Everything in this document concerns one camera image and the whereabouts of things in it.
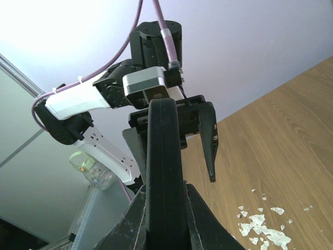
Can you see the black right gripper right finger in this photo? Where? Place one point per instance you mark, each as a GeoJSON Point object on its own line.
{"type": "Point", "coordinates": [205, 231]}

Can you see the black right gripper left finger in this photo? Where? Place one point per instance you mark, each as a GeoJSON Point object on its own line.
{"type": "Point", "coordinates": [130, 232]}

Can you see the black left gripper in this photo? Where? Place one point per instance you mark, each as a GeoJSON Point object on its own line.
{"type": "Point", "coordinates": [195, 115]}

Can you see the black phone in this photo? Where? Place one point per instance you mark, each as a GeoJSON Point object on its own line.
{"type": "Point", "coordinates": [166, 221]}

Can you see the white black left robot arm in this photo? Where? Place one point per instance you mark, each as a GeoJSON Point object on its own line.
{"type": "Point", "coordinates": [66, 114]}

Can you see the clear plastic bottle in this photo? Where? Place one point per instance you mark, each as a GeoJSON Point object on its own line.
{"type": "Point", "coordinates": [94, 171]}

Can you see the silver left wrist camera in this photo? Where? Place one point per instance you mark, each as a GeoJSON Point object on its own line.
{"type": "Point", "coordinates": [156, 82]}

